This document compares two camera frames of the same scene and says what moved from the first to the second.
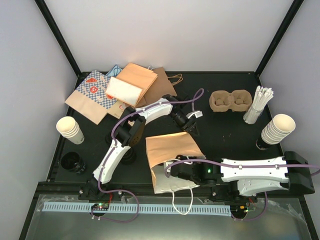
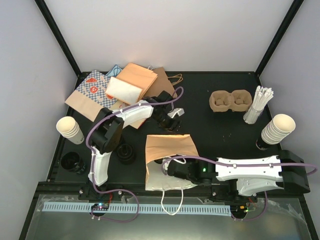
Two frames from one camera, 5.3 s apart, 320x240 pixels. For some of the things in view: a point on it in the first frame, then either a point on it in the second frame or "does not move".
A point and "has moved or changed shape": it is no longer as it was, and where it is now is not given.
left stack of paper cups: x=69 y=128 does not move
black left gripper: x=186 y=126 → x=171 y=128
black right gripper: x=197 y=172 does not move
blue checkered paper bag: x=89 y=98 does not move
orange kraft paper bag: x=162 y=150 has moved or changed shape
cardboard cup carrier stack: x=237 y=100 does not move
